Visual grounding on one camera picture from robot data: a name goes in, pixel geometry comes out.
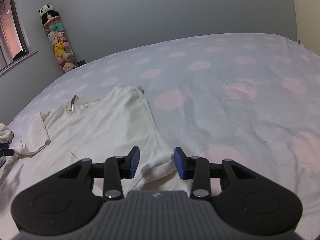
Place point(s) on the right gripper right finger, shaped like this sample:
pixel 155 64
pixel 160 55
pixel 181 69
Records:
pixel 242 198

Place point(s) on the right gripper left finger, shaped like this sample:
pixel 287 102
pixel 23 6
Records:
pixel 72 197

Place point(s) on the white t-shirt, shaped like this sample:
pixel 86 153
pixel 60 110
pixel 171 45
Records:
pixel 96 128

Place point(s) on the grey clothes pile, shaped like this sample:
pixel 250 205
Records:
pixel 6 138

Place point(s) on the polka dot bed sheet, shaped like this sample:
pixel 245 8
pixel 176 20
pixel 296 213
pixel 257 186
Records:
pixel 252 98

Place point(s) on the plush toy tube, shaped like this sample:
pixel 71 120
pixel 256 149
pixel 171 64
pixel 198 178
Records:
pixel 60 44

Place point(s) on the panda plush toy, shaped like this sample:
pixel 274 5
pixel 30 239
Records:
pixel 47 12

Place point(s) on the window frame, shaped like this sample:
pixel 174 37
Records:
pixel 14 45

